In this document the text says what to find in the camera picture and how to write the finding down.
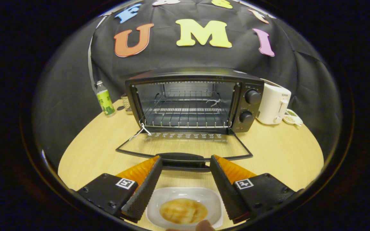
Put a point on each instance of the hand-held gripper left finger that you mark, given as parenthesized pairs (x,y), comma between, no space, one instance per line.
(145,189)

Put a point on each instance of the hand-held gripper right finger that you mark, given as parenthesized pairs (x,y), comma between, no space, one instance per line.
(225,189)

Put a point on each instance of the golden bread roll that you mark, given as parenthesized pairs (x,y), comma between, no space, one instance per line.
(183,210)

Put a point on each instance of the black toaster oven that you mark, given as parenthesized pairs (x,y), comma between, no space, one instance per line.
(252,110)

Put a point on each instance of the white pop-up toaster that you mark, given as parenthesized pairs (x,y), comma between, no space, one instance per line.
(271,104)

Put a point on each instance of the white square plate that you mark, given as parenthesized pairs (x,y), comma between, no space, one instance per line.
(185,192)

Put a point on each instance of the green label drink bottle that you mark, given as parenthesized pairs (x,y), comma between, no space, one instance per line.
(105,102)

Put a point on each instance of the white divided snack dish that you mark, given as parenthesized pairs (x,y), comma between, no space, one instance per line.
(292,118)

